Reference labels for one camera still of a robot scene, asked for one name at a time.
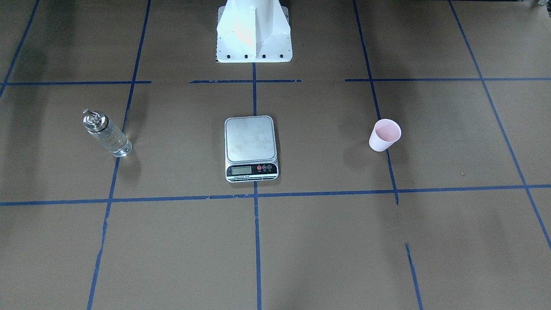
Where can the pink cup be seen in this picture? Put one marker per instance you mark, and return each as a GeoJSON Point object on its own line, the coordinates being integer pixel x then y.
{"type": "Point", "coordinates": [384, 134]}

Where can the glass sauce bottle metal spout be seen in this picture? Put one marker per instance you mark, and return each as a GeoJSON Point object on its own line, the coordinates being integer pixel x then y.
{"type": "Point", "coordinates": [107, 133]}

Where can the digital kitchen scale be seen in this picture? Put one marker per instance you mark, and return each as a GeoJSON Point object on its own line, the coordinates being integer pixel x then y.
{"type": "Point", "coordinates": [250, 149]}

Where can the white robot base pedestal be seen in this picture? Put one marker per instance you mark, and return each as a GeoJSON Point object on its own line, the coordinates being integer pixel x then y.
{"type": "Point", "coordinates": [253, 31]}

